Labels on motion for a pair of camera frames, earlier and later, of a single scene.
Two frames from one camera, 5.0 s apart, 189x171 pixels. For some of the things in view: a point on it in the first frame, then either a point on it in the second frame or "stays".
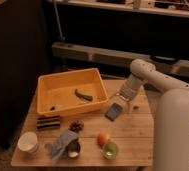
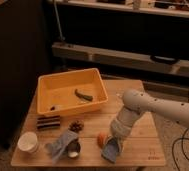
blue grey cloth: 56,148 stays
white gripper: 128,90 → 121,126
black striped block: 48,122 stays
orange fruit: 103,138 stays
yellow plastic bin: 56,92 stays
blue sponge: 113,112 → 110,150
